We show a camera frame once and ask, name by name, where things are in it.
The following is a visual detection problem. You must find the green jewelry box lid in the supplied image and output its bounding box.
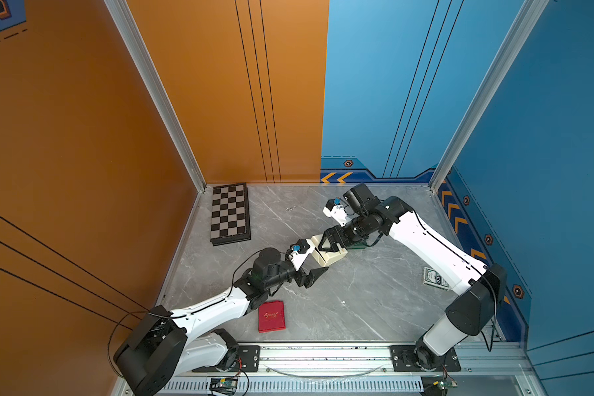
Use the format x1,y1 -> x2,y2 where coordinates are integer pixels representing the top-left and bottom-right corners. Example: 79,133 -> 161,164
347,239 -> 370,250

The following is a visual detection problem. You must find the black and silver chessboard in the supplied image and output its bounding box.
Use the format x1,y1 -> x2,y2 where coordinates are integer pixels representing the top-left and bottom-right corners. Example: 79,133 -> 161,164
210,182 -> 252,247

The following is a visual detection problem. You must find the green circuit board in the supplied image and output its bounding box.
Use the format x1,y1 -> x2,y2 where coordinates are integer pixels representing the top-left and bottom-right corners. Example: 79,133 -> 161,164
420,377 -> 458,396
208,377 -> 239,396

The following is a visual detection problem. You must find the left green circuit board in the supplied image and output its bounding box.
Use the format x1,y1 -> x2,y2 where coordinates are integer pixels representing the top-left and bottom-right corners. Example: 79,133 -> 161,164
208,377 -> 239,396

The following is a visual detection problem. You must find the playing card deck box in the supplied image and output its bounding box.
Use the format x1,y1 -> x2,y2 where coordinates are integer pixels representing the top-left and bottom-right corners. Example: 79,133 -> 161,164
422,267 -> 450,290

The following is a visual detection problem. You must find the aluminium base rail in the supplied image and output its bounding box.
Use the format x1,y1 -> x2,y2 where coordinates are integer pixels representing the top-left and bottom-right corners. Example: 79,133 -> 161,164
158,342 -> 546,395

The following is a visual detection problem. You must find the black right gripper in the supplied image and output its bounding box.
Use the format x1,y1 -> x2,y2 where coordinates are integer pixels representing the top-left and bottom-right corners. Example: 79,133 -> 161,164
316,214 -> 372,252

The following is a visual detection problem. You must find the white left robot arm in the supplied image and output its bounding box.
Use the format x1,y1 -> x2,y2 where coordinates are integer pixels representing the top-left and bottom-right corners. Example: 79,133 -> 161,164
112,245 -> 328,395

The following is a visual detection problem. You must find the silver aluminium corner post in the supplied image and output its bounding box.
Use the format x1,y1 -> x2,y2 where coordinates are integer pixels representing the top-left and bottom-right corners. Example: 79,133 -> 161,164
104,0 -> 206,193
428,0 -> 549,193

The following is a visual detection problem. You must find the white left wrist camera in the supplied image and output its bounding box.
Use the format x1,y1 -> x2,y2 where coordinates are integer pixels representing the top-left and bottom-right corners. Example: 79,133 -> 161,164
285,239 -> 315,272

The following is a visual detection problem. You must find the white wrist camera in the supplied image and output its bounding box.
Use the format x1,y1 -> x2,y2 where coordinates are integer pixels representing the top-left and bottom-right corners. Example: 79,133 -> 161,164
285,239 -> 315,272
323,198 -> 349,227

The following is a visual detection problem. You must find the right green circuit board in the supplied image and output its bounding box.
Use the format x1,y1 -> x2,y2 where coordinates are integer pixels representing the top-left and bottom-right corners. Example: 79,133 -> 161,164
420,377 -> 458,396

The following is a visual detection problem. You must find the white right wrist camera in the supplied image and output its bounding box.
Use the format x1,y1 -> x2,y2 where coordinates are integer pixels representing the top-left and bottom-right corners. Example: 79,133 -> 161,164
323,198 -> 349,227

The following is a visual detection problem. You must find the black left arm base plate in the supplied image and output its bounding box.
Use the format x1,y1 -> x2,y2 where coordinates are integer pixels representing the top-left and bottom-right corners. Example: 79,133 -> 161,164
193,345 -> 261,373

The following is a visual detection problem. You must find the cream booklet with flower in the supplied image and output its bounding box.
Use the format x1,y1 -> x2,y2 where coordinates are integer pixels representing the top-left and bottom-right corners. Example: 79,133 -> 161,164
310,234 -> 347,267

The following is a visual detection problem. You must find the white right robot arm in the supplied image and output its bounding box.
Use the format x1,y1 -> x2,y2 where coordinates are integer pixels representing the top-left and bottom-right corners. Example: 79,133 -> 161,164
317,185 -> 507,371

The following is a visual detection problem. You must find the silver aluminium corner post left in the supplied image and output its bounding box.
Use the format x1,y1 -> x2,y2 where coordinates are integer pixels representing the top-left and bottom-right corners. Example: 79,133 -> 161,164
104,0 -> 206,193

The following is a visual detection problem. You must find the silver aluminium corner post right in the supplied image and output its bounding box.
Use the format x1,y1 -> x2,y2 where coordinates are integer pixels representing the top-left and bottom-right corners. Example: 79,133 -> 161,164
428,0 -> 549,193

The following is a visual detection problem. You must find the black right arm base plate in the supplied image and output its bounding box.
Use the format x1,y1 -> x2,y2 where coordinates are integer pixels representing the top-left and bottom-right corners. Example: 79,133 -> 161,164
389,345 -> 461,373

